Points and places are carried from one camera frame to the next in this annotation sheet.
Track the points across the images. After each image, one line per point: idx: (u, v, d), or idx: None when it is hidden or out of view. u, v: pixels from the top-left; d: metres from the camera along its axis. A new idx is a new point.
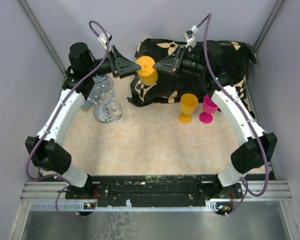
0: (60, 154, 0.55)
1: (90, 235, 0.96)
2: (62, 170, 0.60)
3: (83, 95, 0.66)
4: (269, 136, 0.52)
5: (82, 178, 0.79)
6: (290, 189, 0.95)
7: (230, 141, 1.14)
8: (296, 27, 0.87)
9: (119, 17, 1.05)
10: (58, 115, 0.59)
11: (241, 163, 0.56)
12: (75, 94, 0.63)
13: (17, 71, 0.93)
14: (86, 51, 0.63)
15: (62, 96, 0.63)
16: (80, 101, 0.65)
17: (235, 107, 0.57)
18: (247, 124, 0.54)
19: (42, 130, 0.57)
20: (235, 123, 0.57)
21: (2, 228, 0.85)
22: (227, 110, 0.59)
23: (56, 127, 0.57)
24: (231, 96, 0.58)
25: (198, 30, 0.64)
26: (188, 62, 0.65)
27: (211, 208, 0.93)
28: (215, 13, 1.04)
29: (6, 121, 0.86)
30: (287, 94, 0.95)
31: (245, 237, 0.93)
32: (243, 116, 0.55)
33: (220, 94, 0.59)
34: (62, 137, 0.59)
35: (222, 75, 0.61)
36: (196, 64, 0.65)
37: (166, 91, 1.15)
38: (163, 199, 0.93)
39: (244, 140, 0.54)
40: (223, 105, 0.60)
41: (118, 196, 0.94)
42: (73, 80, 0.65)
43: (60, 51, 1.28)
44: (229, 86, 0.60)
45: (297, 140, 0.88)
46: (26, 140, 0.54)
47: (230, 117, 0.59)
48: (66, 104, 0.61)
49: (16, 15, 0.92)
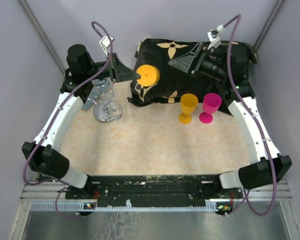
0: (57, 159, 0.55)
1: (90, 235, 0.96)
2: (60, 175, 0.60)
3: (80, 98, 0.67)
4: (284, 159, 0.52)
5: (82, 179, 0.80)
6: (290, 189, 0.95)
7: (230, 141, 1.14)
8: (296, 27, 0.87)
9: (119, 17, 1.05)
10: (55, 120, 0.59)
11: (248, 180, 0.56)
12: (73, 98, 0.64)
13: (17, 71, 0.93)
14: (84, 54, 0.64)
15: (59, 100, 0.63)
16: (77, 105, 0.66)
17: (252, 121, 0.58)
18: (261, 143, 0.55)
19: (38, 135, 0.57)
20: (249, 139, 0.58)
21: (1, 228, 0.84)
22: (243, 123, 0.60)
23: (53, 133, 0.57)
24: (249, 109, 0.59)
25: (224, 30, 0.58)
26: (209, 63, 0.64)
27: (211, 208, 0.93)
28: (215, 13, 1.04)
29: (6, 121, 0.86)
30: (287, 94, 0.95)
31: (245, 237, 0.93)
32: (260, 133, 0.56)
33: (239, 105, 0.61)
34: (59, 142, 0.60)
35: (244, 85, 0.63)
36: (217, 68, 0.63)
37: (166, 91, 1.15)
38: (163, 199, 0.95)
39: (256, 158, 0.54)
40: (240, 118, 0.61)
41: (118, 196, 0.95)
42: (72, 83, 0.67)
43: (60, 51, 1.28)
44: (250, 97, 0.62)
45: (297, 140, 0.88)
46: (23, 146, 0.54)
47: (245, 131, 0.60)
48: (63, 108, 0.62)
49: (16, 14, 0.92)
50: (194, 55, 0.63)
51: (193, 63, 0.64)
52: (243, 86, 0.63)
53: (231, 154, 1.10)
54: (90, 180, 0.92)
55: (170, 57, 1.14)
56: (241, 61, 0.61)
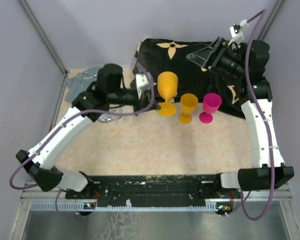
0: (44, 177, 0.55)
1: (89, 235, 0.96)
2: (49, 187, 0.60)
3: (90, 117, 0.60)
4: (287, 170, 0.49)
5: (81, 183, 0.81)
6: (290, 189, 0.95)
7: (230, 140, 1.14)
8: (296, 27, 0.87)
9: (119, 17, 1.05)
10: (53, 137, 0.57)
11: (246, 183, 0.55)
12: (80, 117, 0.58)
13: (16, 71, 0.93)
14: (118, 75, 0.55)
15: (66, 115, 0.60)
16: (86, 123, 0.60)
17: (263, 126, 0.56)
18: (267, 149, 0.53)
19: (34, 148, 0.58)
20: (256, 143, 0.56)
21: (1, 228, 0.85)
22: (253, 125, 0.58)
23: (47, 150, 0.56)
24: (262, 113, 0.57)
25: (247, 26, 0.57)
26: (227, 60, 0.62)
27: (211, 208, 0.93)
28: (215, 13, 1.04)
29: (6, 120, 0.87)
30: (288, 94, 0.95)
31: (245, 237, 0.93)
32: (268, 139, 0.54)
33: (253, 106, 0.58)
34: (55, 157, 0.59)
35: (263, 84, 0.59)
36: (236, 65, 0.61)
37: None
38: (163, 198, 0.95)
39: (258, 165, 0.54)
40: (251, 119, 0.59)
41: (118, 196, 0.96)
42: (86, 97, 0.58)
43: (60, 51, 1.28)
44: (266, 100, 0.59)
45: (297, 140, 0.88)
46: (17, 154, 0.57)
47: (253, 134, 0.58)
48: (66, 126, 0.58)
49: (16, 14, 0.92)
50: (212, 50, 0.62)
51: (211, 59, 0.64)
52: (262, 85, 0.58)
53: (231, 154, 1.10)
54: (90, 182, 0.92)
55: (170, 57, 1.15)
56: (263, 57, 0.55)
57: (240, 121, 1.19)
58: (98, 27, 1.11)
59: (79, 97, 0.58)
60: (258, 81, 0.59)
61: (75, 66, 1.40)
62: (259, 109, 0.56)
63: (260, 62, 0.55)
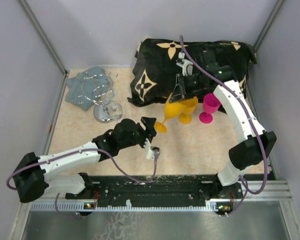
0: (35, 188, 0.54)
1: (90, 235, 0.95)
2: (26, 199, 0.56)
3: (99, 155, 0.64)
4: (269, 134, 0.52)
5: (79, 187, 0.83)
6: (290, 189, 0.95)
7: (230, 140, 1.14)
8: (296, 27, 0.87)
9: (119, 17, 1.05)
10: (67, 156, 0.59)
11: (238, 159, 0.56)
12: (95, 152, 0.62)
13: (16, 70, 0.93)
14: (130, 131, 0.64)
15: (85, 145, 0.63)
16: (94, 159, 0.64)
17: (237, 103, 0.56)
18: (248, 121, 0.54)
19: (46, 156, 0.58)
20: (236, 120, 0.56)
21: (1, 228, 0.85)
22: (229, 105, 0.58)
23: (56, 164, 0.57)
24: (233, 91, 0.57)
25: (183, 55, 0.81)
26: (190, 83, 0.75)
27: (211, 208, 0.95)
28: (216, 13, 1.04)
29: (6, 120, 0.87)
30: (288, 94, 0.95)
31: (246, 237, 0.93)
32: (245, 113, 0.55)
33: (223, 89, 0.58)
34: (55, 173, 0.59)
35: (226, 69, 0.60)
36: (197, 81, 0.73)
37: (166, 91, 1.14)
38: (164, 198, 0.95)
39: (243, 137, 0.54)
40: (225, 101, 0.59)
41: (118, 196, 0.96)
42: (104, 140, 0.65)
43: (60, 51, 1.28)
44: (233, 80, 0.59)
45: (298, 140, 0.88)
46: (28, 154, 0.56)
47: (230, 112, 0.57)
48: (82, 153, 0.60)
49: (16, 14, 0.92)
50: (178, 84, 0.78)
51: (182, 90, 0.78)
52: (224, 69, 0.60)
53: None
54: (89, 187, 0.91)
55: (170, 57, 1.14)
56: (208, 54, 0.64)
57: None
58: (98, 27, 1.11)
59: (100, 138, 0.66)
60: (221, 67, 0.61)
61: (75, 66, 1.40)
62: (229, 90, 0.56)
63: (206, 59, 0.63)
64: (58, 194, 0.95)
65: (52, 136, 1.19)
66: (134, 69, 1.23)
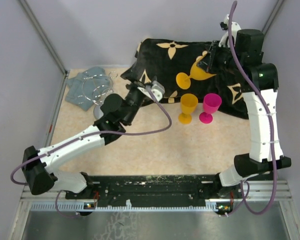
0: (41, 181, 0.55)
1: (89, 235, 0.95)
2: (38, 192, 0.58)
3: (105, 139, 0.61)
4: (284, 162, 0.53)
5: (80, 185, 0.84)
6: (290, 189, 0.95)
7: (230, 140, 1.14)
8: (295, 27, 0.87)
9: (119, 17, 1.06)
10: (67, 145, 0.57)
11: (244, 171, 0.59)
12: (98, 136, 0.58)
13: (16, 71, 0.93)
14: (117, 111, 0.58)
15: (86, 130, 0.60)
16: (99, 143, 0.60)
17: (266, 120, 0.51)
18: (269, 144, 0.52)
19: (45, 148, 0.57)
20: (256, 137, 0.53)
21: (1, 228, 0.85)
22: (255, 119, 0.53)
23: (57, 155, 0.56)
24: (267, 105, 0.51)
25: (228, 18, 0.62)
26: (222, 57, 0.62)
27: (211, 208, 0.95)
28: (216, 13, 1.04)
29: (6, 120, 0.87)
30: (288, 94, 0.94)
31: (246, 238, 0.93)
32: (270, 134, 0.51)
33: (256, 99, 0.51)
34: (59, 164, 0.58)
35: (268, 71, 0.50)
36: (228, 61, 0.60)
37: (166, 91, 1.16)
38: (163, 198, 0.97)
39: (257, 158, 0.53)
40: (253, 111, 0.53)
41: (118, 196, 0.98)
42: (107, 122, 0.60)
43: (60, 51, 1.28)
44: (272, 90, 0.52)
45: (298, 140, 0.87)
46: (28, 149, 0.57)
47: (254, 126, 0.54)
48: (83, 140, 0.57)
49: (16, 14, 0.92)
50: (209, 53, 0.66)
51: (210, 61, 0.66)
52: (267, 68, 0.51)
53: (231, 154, 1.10)
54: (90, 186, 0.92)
55: (170, 58, 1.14)
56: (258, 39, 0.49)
57: (240, 121, 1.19)
58: (98, 27, 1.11)
59: (101, 120, 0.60)
60: (263, 68, 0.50)
61: (75, 66, 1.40)
62: (263, 103, 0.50)
63: (251, 47, 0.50)
64: (59, 192, 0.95)
65: (53, 136, 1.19)
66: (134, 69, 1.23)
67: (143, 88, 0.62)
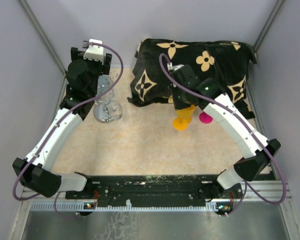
0: (48, 179, 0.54)
1: (89, 235, 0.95)
2: (51, 193, 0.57)
3: (79, 115, 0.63)
4: (274, 144, 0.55)
5: (81, 182, 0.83)
6: (289, 189, 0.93)
7: (230, 140, 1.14)
8: (295, 27, 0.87)
9: (118, 17, 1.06)
10: (49, 137, 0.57)
11: (247, 173, 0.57)
12: (72, 115, 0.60)
13: (16, 70, 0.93)
14: (83, 74, 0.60)
15: (57, 116, 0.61)
16: (77, 121, 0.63)
17: (234, 118, 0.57)
18: (251, 136, 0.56)
19: (31, 152, 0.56)
20: (237, 136, 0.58)
21: (2, 228, 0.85)
22: (226, 122, 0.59)
23: (46, 151, 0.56)
24: (227, 107, 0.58)
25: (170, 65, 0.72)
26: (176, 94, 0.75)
27: (211, 208, 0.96)
28: (216, 13, 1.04)
29: (6, 120, 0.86)
30: (288, 94, 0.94)
31: (246, 238, 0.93)
32: (245, 129, 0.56)
33: (216, 107, 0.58)
34: (53, 159, 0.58)
35: (212, 84, 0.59)
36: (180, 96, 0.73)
37: (166, 91, 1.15)
38: (163, 198, 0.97)
39: (251, 153, 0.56)
40: (220, 118, 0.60)
41: (118, 196, 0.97)
42: (72, 98, 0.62)
43: (60, 51, 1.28)
44: (222, 95, 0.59)
45: (298, 139, 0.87)
46: (14, 163, 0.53)
47: (229, 128, 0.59)
48: (60, 125, 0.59)
49: (16, 14, 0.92)
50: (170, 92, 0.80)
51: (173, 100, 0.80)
52: (210, 82, 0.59)
53: (231, 154, 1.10)
54: (90, 180, 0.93)
55: (170, 57, 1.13)
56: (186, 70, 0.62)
57: None
58: (98, 27, 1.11)
59: (65, 98, 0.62)
60: (206, 82, 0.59)
61: None
62: (222, 107, 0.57)
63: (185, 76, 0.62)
64: (58, 194, 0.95)
65: None
66: (134, 69, 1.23)
67: (89, 48, 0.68)
